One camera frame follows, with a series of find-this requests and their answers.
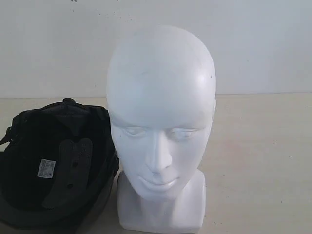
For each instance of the white mannequin head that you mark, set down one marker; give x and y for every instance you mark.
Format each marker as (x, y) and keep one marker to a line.
(161, 88)

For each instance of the black helmet with tinted visor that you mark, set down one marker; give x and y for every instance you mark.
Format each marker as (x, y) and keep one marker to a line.
(58, 160)

